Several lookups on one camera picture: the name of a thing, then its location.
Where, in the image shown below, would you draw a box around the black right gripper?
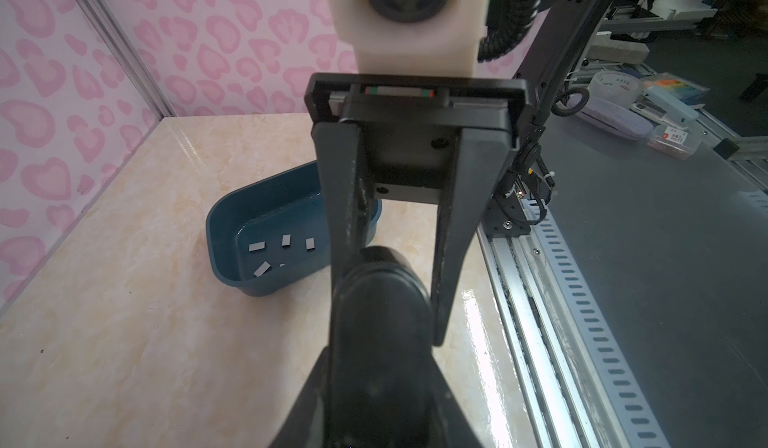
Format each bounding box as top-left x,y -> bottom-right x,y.
305,72 -> 528,346

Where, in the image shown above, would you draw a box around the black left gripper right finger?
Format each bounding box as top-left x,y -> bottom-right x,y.
430,359 -> 482,448

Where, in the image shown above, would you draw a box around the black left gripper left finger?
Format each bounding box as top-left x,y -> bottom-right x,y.
269,351 -> 329,448

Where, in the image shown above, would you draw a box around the black long stapler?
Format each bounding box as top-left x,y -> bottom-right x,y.
326,246 -> 433,447

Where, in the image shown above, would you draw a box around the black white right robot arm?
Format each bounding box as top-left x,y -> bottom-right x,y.
305,0 -> 611,347

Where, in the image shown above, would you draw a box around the teal plastic tray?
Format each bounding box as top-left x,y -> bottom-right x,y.
205,159 -> 383,298

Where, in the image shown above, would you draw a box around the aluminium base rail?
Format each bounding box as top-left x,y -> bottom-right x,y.
478,199 -> 669,447

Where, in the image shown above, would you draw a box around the aluminium corner frame post left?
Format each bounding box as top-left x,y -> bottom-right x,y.
76,0 -> 177,119

